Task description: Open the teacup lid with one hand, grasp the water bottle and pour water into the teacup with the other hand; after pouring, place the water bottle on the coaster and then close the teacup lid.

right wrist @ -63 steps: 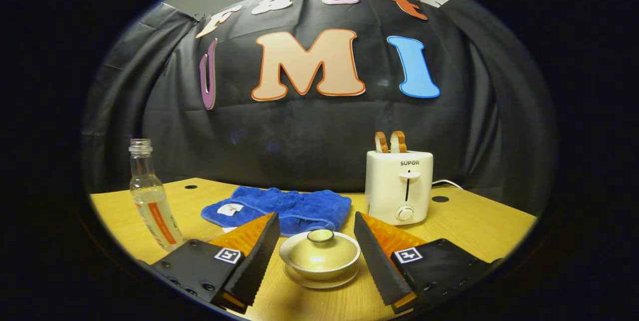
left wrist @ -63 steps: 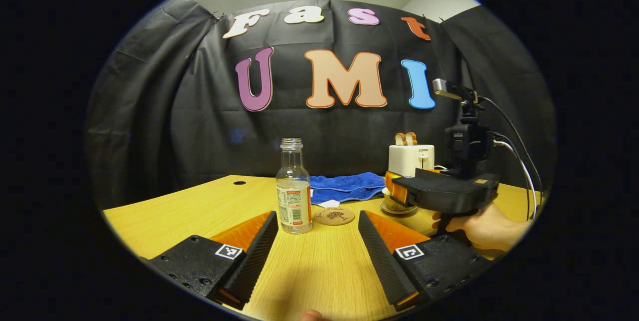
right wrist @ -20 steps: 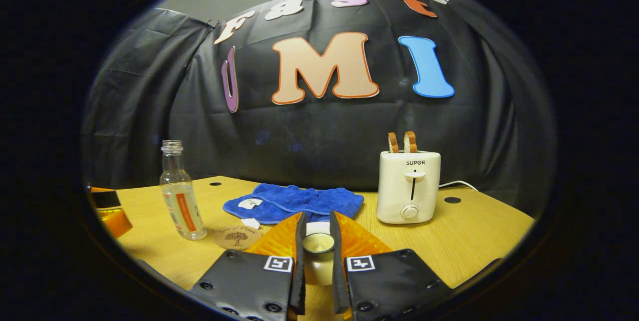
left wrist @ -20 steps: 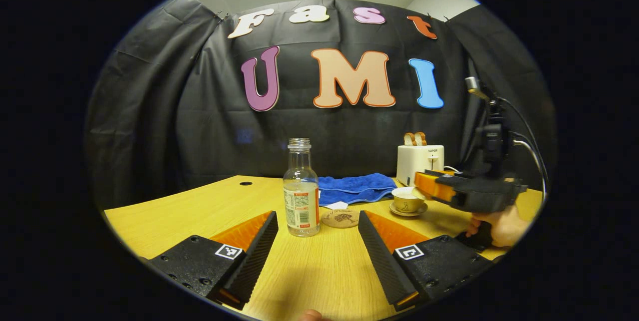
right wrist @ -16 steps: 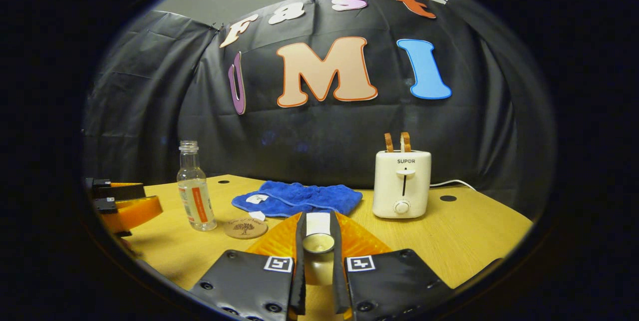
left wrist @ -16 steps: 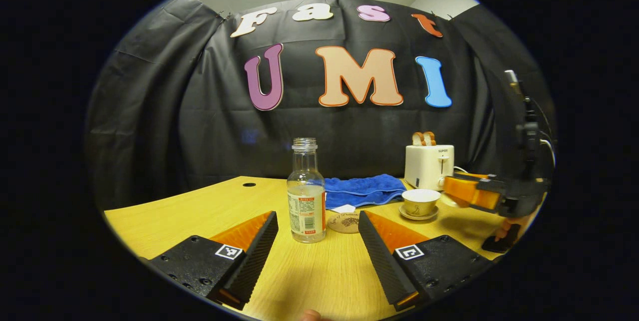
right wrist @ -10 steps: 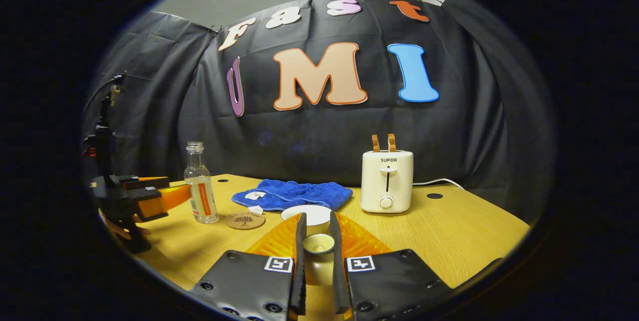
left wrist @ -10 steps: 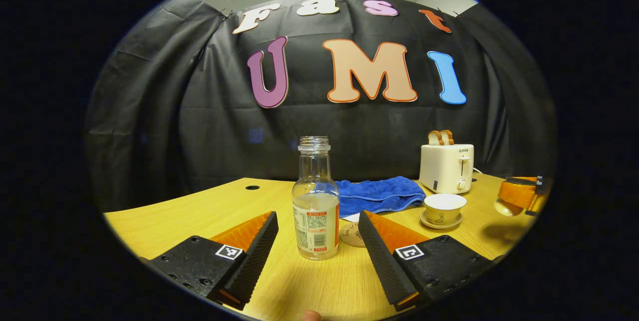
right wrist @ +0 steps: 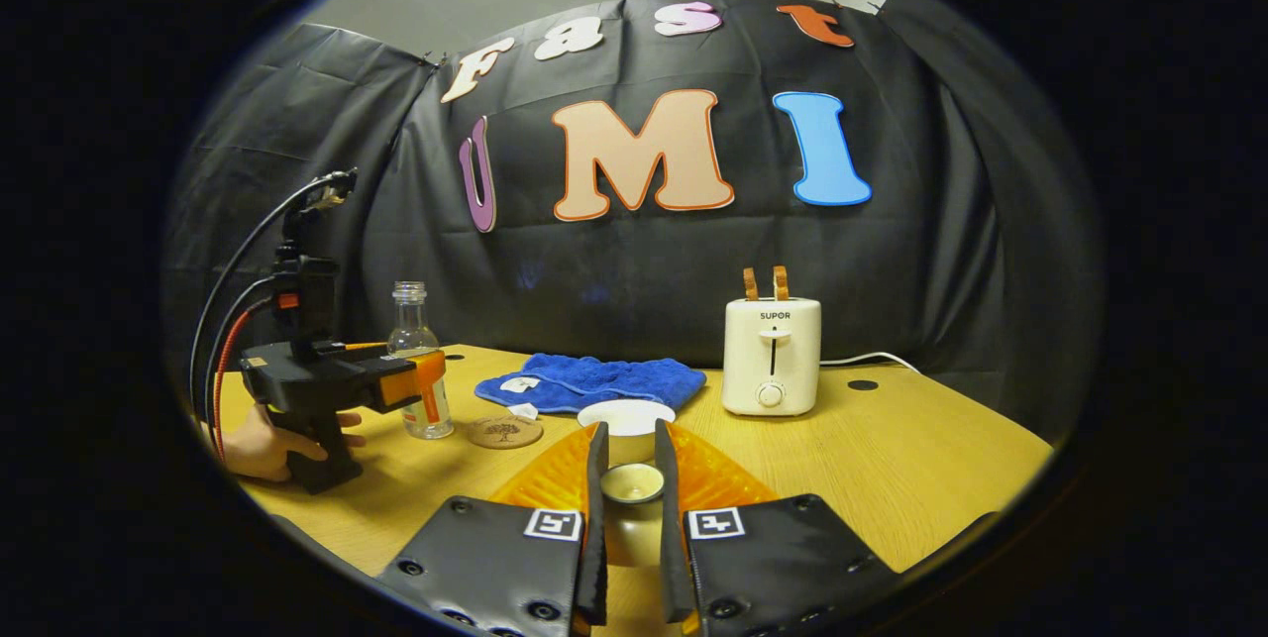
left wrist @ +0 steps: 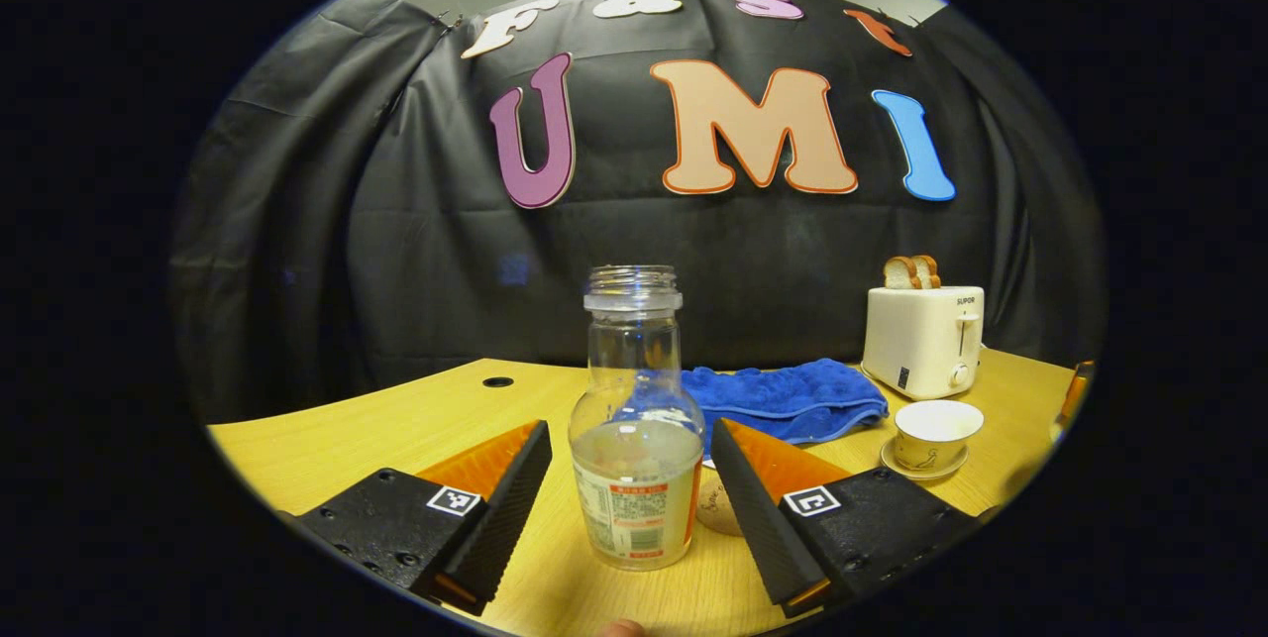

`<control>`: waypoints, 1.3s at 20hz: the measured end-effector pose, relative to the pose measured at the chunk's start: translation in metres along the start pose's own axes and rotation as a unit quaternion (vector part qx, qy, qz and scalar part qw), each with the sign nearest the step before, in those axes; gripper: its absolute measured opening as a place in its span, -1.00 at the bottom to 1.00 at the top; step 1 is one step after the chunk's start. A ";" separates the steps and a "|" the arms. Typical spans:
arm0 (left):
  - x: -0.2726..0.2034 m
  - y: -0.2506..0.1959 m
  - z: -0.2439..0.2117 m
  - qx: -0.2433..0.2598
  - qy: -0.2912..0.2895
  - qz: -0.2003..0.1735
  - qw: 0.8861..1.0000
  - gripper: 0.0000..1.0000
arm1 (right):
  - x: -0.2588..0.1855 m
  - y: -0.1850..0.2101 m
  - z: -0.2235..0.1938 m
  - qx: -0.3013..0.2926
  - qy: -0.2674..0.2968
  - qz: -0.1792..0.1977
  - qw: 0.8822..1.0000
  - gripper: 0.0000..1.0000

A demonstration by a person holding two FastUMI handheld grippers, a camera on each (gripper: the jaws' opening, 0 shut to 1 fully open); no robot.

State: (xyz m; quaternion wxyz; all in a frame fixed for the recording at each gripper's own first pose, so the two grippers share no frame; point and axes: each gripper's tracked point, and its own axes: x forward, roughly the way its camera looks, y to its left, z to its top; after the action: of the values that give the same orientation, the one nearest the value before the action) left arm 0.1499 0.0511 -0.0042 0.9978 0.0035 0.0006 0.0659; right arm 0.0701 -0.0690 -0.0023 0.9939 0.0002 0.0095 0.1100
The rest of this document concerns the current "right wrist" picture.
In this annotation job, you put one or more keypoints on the round cork coaster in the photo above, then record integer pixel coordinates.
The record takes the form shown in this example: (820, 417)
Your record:
(504, 432)

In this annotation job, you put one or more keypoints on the white toaster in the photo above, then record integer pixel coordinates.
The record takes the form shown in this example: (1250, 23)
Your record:
(771, 355)

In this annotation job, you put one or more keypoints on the clear plastic water bottle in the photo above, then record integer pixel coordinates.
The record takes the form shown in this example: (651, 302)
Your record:
(411, 320)

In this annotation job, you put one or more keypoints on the blue towel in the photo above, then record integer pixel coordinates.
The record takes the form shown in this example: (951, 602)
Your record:
(594, 381)

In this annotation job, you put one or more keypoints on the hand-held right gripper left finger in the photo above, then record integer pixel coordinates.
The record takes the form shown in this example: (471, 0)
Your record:
(597, 558)

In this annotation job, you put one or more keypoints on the black round table grommet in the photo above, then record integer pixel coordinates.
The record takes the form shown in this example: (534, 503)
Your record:
(863, 385)

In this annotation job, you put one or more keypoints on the cream teacup lid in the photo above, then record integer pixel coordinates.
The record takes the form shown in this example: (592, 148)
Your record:
(632, 483)

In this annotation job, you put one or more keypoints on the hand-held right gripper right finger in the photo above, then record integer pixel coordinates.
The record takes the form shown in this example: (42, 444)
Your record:
(671, 558)

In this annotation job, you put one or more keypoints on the cream ceramic teacup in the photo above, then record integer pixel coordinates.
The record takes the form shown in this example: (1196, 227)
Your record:
(626, 424)

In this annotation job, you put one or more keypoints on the brown toast slice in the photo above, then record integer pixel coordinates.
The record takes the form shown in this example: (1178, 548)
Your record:
(782, 282)
(751, 284)

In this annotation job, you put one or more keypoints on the black backdrop cloth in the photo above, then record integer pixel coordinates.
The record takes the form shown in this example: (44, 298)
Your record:
(941, 221)

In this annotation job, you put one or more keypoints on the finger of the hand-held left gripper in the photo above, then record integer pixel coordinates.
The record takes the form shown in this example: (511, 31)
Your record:
(406, 387)
(367, 347)

